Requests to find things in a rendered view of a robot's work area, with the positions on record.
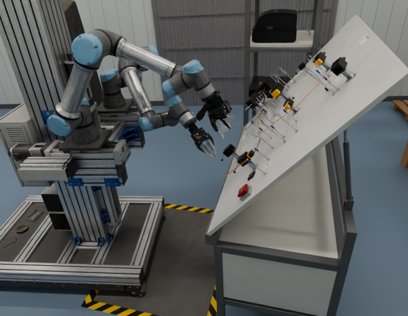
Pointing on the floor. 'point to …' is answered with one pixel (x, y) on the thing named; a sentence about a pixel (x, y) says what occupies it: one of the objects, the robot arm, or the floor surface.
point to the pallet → (405, 109)
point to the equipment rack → (304, 45)
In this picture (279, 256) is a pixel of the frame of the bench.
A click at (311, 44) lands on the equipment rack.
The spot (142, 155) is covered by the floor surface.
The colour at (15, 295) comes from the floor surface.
